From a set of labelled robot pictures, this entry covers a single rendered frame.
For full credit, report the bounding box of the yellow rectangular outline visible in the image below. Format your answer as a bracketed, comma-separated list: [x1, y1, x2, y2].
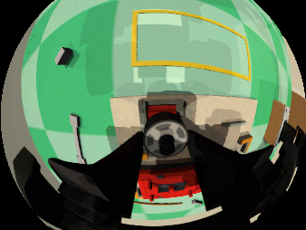
[131, 10, 251, 81]

